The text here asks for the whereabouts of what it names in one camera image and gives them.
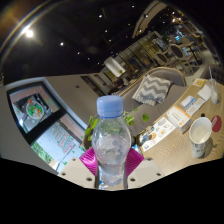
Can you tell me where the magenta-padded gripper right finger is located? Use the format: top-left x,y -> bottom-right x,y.
125,147 -> 165,190

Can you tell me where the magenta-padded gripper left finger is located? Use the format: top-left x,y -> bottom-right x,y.
58,147 -> 100,190

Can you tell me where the clear blue-capped water bottle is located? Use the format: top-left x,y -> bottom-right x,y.
91,95 -> 133,188

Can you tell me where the printed white brochure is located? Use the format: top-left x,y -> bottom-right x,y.
138,116 -> 177,153

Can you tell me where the green potted plant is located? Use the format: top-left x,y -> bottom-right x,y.
83,106 -> 150,151

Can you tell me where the white and orange box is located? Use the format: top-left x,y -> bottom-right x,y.
165,105 -> 193,134

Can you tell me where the large window with stickers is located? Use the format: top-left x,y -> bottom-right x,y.
6,81 -> 89,173

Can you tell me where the blue white tissue pack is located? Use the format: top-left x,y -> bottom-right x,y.
180,95 -> 197,110

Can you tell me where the grey curved sofa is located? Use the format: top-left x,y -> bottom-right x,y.
118,66 -> 188,138

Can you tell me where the white paper sheet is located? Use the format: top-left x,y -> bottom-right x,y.
186,97 -> 207,118

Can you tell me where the grey white chevron pillow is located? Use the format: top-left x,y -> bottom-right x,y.
131,73 -> 173,108

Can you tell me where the flat round red coaster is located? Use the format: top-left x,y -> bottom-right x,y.
210,115 -> 223,133

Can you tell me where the person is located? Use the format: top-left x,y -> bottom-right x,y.
107,77 -> 126,96

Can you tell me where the yellow white card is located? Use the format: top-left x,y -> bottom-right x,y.
191,78 -> 209,88

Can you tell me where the group of round-backed dining chairs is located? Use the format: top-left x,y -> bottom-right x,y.
151,19 -> 214,68

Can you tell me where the group of ceiling spotlights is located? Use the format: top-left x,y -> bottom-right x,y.
19,3 -> 188,64

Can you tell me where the white mug with black handle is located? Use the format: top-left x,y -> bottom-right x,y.
188,116 -> 213,159

